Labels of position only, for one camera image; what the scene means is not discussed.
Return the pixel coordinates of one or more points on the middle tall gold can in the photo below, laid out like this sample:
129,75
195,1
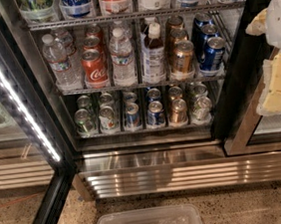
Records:
177,35

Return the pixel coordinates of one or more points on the rear tall blue can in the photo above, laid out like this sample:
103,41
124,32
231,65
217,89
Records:
201,19

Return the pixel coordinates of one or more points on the tall gold can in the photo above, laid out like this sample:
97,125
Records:
177,35
174,22
182,57

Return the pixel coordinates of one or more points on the blue red can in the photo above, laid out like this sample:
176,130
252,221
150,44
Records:
133,115
130,97

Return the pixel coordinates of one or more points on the top shelf green can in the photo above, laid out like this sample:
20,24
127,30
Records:
35,5

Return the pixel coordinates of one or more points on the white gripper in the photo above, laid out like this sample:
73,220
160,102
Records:
280,19

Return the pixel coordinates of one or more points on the rear blue red can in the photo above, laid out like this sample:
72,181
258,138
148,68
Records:
130,97

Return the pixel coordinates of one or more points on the rear gold soda can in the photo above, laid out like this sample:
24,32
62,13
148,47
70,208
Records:
174,93

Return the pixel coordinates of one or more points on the front blue red can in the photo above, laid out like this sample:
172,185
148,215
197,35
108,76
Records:
133,115

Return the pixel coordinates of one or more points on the rear white green can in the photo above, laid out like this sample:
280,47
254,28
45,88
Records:
106,100

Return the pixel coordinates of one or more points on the front white green can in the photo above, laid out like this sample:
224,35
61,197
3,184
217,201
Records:
107,118

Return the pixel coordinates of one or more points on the silver green can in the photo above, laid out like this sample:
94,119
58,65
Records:
198,90
202,107

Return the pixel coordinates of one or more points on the wire fridge shelf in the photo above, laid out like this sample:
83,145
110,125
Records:
132,16
141,85

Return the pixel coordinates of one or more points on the front silver green can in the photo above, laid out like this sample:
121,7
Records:
202,107

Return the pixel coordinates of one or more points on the front tall blue can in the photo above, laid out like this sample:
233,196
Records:
212,55

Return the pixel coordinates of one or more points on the rear tall gold can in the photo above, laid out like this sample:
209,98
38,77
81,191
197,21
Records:
174,22

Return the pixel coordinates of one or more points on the brown tea bottle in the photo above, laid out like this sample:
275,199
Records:
153,55
145,24

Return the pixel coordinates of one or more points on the water bottle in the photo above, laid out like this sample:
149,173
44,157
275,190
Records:
67,40
122,57
125,26
57,57

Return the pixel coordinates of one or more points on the middle tall blue can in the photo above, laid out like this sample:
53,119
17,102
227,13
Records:
206,31

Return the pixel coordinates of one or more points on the tall blue can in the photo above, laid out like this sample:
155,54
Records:
212,55
206,31
201,19

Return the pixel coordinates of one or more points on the rear red coca-cola can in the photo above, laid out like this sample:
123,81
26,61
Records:
94,30

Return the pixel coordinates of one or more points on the front brown tea bottle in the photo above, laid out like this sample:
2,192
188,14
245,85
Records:
153,55

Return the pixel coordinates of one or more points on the rear green soda can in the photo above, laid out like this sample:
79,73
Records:
84,102

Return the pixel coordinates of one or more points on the front green soda can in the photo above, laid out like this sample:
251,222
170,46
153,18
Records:
84,121

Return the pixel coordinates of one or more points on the front left water bottle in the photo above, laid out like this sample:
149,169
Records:
57,57

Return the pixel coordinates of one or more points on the top shelf pepsi can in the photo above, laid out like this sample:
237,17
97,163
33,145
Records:
76,8

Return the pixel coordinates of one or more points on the rear silver green can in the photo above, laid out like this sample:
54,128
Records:
198,90

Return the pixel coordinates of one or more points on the white green can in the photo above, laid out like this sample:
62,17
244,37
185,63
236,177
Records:
107,118
106,100

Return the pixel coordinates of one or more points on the middle wire fridge shelf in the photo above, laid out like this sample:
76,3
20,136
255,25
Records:
141,85

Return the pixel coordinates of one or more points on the right sliding fridge door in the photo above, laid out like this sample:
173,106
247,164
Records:
256,130

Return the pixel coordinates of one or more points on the green soda can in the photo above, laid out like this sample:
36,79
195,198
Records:
84,102
84,121

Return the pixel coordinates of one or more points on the gold soda can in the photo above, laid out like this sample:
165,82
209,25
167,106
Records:
174,93
178,111

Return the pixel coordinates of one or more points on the blue pepsi can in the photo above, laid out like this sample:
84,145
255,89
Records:
155,115
153,95

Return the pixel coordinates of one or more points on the front tall gold can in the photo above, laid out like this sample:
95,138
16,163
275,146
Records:
182,57

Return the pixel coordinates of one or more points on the rear middle water bottle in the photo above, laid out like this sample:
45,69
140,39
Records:
125,26

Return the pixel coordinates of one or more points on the front red coca-cola can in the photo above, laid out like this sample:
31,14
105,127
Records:
94,66

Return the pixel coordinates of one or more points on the middle red coca-cola can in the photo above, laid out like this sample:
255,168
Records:
92,42

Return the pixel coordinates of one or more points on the upper wire fridge shelf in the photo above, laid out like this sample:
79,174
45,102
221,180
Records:
132,16

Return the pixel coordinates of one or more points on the front middle water bottle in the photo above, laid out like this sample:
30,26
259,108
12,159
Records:
122,57

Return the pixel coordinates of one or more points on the rear left water bottle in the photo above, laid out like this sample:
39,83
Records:
67,40

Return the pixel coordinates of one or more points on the red coca-cola can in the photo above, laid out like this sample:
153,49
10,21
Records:
94,30
92,42
94,66

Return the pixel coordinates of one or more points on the front gold soda can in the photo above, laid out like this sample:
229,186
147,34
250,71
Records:
178,111

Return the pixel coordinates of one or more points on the rear brown tea bottle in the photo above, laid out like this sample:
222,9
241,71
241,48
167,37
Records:
145,24

